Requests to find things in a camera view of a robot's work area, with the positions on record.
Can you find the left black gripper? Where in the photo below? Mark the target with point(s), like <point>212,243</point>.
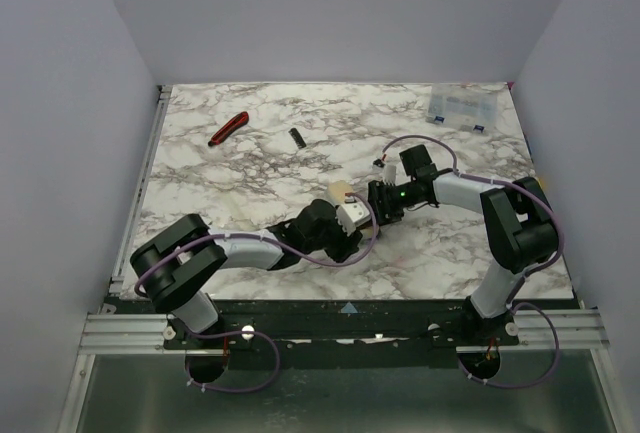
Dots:
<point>345,245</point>

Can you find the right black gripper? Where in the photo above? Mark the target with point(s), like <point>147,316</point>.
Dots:
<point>378,201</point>

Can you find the cream umbrella case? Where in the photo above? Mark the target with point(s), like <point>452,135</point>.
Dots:
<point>336,193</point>

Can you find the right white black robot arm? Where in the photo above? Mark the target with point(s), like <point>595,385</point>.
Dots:
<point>522,233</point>

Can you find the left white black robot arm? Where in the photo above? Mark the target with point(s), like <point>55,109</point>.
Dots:
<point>173,267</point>

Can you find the clear plastic organizer box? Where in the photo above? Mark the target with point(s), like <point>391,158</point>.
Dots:
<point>459,107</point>

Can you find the red black utility knife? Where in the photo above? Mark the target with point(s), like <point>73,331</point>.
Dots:
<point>238,121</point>

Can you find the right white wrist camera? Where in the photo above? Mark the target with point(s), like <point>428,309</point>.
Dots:
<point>387,171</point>

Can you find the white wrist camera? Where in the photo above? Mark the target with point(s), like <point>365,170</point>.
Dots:
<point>387,171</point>
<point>352,214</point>

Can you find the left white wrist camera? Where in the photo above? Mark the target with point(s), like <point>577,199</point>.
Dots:
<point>352,214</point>

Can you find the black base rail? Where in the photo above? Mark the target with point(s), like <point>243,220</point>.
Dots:
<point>341,334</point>

